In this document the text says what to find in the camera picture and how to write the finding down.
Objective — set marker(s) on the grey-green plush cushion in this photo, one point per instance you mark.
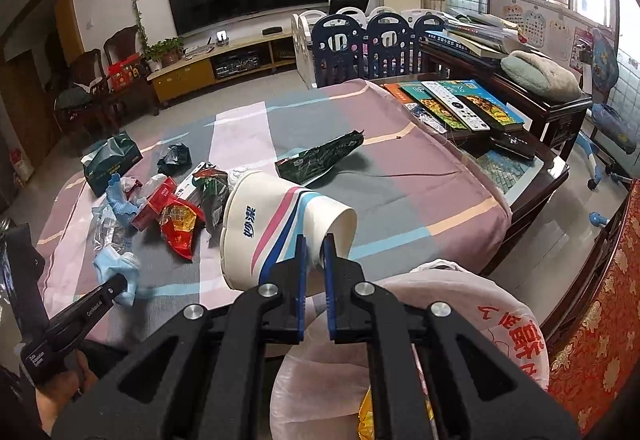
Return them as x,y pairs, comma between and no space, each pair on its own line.
542,74

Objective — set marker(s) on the white remote control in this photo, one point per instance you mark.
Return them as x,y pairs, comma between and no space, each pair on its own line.
452,104

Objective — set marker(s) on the stack of books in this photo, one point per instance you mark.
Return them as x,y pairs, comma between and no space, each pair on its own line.
480,37

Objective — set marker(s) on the small black set-top box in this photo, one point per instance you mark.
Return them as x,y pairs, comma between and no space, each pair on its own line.
275,29

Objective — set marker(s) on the small white desk gadget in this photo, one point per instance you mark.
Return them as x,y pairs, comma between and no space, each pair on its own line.
222,37

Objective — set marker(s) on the bin with white plastic bag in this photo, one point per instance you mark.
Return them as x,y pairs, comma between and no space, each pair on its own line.
450,320

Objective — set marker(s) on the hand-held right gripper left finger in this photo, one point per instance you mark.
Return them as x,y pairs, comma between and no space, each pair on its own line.
300,285

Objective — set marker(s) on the dark crumpled plastic bag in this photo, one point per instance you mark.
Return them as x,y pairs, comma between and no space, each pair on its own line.
175,159

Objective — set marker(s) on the striped pastel blanket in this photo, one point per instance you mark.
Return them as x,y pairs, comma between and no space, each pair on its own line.
390,200

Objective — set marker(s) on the red gold patterned sofa cushion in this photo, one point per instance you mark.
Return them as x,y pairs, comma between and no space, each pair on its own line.
600,320

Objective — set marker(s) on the blue and white playpen fence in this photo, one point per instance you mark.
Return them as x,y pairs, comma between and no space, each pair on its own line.
382,44

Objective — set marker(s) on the long dark green packet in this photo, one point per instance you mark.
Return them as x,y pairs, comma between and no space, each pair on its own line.
320,159

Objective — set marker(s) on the dark wooden coffee table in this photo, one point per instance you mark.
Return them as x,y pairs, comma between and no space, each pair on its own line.
520,190

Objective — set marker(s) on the light blue face mask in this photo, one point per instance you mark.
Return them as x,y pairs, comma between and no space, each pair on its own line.
117,267

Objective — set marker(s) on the person's left hand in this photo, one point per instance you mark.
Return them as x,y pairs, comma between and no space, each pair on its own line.
50,402

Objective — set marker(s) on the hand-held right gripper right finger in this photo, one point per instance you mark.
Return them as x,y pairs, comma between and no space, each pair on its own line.
329,285

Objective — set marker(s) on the white striped paper bowl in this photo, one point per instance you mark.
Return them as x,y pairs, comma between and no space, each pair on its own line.
260,225

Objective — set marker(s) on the blue child's desk chair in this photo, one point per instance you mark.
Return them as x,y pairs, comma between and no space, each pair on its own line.
607,119

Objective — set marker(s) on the dark wooden side table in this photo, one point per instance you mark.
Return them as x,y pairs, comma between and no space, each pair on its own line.
550,114

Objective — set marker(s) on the dark wooden chair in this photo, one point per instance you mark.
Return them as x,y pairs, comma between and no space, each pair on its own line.
127,49
82,74

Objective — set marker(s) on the yellow wooden television cabinet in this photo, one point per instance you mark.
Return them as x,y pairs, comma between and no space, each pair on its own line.
180,74

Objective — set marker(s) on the potted green plant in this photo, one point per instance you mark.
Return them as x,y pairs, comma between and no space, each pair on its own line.
162,50

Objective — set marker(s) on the red snack bag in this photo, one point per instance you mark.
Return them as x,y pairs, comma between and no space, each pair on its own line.
180,227

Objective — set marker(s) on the blue glove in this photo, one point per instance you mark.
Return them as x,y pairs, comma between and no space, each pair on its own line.
120,197

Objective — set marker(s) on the green snack bag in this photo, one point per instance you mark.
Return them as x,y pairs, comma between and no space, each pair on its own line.
212,190

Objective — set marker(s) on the black remote control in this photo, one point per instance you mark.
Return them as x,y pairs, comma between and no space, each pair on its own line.
512,144

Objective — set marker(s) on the wall learning posters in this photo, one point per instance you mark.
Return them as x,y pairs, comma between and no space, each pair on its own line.
545,29

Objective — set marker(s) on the black computer monitor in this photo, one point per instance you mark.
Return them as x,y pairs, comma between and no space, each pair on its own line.
348,3

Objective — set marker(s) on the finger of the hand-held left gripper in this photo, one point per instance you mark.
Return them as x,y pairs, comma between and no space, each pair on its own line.
87,307

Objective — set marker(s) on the green tissue box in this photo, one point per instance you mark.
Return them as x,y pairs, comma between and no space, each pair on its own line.
107,164

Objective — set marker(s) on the red gift box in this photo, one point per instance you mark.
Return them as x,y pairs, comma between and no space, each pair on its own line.
125,72

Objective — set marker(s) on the row of colourful picture books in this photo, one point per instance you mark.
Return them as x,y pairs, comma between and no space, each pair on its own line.
495,112

